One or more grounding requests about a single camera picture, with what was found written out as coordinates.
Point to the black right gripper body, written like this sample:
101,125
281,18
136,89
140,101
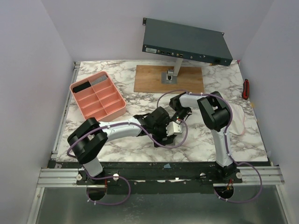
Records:
183,112

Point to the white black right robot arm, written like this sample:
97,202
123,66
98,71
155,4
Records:
217,116

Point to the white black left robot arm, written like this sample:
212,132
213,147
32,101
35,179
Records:
87,140

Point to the metal support stand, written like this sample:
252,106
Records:
174,71

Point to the wooden base board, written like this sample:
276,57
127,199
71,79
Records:
159,79

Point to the white pink-trimmed cloth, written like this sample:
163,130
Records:
237,125

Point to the red black utility knife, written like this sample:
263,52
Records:
245,91

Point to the pink compartment organizer tray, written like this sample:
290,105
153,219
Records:
102,101

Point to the blue-grey rack network device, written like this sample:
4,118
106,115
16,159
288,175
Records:
185,42

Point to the grey striped item in tray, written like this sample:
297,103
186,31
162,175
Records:
99,80

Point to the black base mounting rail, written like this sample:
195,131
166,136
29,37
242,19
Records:
120,178

